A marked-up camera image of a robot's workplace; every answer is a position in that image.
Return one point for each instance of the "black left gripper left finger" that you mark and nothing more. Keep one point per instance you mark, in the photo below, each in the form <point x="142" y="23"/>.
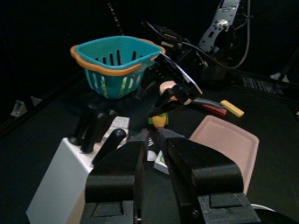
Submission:
<point x="117" y="175"/>

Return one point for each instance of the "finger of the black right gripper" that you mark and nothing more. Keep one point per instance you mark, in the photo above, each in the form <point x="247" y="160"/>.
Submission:
<point x="163" y="102"/>
<point x="179" y="102"/>

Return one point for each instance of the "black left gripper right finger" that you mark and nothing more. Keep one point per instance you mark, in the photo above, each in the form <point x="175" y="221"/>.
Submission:
<point x="202" y="175"/>

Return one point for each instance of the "yellow toy corn cob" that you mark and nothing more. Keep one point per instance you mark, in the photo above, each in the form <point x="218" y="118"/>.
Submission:
<point x="159" y="120"/>

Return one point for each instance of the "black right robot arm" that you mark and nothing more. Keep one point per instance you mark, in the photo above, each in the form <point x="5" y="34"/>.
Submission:
<point x="218" y="29"/>

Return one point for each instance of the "white toy frying pan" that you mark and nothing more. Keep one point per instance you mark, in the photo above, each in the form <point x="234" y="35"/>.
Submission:
<point x="167" y="86"/>

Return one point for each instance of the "red toy stick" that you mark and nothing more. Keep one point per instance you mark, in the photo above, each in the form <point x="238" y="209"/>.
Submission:
<point x="217" y="110"/>

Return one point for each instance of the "small white block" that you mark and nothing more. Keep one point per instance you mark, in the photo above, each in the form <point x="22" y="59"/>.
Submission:
<point x="162" y="167"/>

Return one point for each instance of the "pink plastic tray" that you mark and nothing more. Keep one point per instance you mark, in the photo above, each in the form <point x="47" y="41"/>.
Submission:
<point x="230" y="143"/>

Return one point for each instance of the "yellow toy stick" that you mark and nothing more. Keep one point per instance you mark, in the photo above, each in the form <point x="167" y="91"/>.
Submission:
<point x="233" y="108"/>

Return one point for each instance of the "white knife block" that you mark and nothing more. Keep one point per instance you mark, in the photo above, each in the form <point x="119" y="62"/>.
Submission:
<point x="62" y="180"/>

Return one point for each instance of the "white toy rice cooker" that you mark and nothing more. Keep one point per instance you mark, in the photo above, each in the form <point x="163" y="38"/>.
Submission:
<point x="262" y="207"/>

